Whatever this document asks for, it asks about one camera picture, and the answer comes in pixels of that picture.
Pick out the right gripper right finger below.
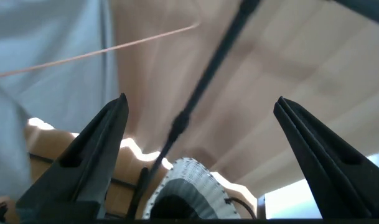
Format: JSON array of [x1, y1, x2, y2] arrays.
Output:
[[272, 95, 379, 219]]

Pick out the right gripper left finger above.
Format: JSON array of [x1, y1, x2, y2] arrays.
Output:
[[16, 92, 131, 220]]

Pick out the pink clothes hanger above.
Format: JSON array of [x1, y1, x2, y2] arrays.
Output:
[[0, 21, 201, 80]]

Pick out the pale grey shorts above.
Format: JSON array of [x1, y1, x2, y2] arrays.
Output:
[[0, 0, 120, 200]]

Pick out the white laundry basket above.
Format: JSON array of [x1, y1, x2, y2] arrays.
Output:
[[141, 157, 258, 220]]

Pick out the black clothes rack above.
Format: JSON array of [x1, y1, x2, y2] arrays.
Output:
[[29, 0, 379, 220]]

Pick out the beige curtain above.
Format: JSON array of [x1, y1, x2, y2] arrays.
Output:
[[110, 0, 379, 198]]

